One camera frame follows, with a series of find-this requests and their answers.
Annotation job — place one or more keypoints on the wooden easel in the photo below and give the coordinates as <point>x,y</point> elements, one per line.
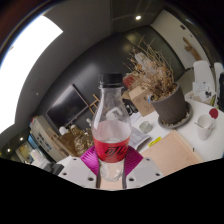
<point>94,104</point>

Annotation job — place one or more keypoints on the small glass cup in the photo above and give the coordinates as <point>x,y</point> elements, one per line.
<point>145,127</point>

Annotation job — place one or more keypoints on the round ceiling light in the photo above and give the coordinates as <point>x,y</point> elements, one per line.
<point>138,17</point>

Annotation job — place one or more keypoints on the white chair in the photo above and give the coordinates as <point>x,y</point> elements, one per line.
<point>202,71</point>

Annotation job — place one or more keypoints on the printed newspaper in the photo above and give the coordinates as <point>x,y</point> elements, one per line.
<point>137,138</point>

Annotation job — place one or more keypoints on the grey plant saucer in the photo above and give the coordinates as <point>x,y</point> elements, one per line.
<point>188,116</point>

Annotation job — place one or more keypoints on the papers stack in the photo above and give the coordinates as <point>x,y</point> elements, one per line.
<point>203,91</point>

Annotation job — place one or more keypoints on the cardboard box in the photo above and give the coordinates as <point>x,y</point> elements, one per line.
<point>141,101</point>

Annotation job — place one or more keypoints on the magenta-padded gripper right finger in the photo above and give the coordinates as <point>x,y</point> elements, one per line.
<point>145,170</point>

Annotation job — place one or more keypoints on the beige table mat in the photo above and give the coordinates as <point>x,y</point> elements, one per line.
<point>170,150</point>

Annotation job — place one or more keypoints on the clear bottle with red label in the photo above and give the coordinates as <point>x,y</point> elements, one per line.
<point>111,133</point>

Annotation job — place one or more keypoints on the flat round red coaster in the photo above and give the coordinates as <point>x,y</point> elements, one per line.
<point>214,113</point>

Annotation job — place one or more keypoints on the black wall screen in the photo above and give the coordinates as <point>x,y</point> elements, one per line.
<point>66,106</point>

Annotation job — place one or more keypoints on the dried plant in grey pot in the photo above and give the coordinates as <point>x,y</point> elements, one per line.
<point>170,106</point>

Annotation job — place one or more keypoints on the white mug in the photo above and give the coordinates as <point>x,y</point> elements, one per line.
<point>204,128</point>

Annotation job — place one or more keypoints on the yellow tag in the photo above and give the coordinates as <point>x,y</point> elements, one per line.
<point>155,142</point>

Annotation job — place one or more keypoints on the wooden figure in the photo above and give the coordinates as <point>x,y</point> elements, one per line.
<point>191,48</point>

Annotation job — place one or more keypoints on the white shelf unit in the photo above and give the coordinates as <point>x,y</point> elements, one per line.
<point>41,140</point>

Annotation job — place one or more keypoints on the red box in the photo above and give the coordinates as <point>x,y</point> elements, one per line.
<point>128,81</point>

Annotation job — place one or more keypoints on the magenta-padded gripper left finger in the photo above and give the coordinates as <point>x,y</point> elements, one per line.
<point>76,170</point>

